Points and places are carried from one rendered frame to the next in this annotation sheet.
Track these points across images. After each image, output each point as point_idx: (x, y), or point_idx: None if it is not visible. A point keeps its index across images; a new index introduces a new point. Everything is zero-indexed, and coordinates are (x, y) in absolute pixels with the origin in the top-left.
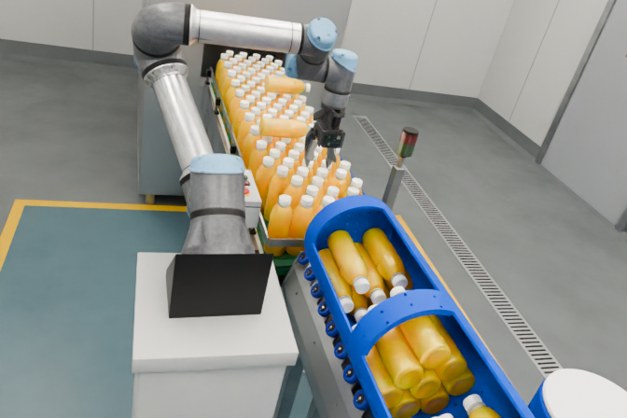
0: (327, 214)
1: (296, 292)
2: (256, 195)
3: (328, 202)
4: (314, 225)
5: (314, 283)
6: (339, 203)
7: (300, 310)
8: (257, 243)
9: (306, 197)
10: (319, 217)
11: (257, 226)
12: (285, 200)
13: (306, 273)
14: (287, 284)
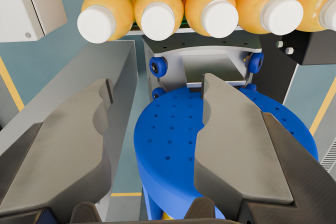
0: (155, 195)
1: (150, 76)
2: (14, 10)
3: (214, 37)
4: (138, 167)
5: (168, 90)
6: (180, 207)
7: (151, 97)
8: None
9: (155, 20)
10: (144, 176)
11: (66, 22)
12: (92, 41)
13: (154, 96)
14: (145, 49)
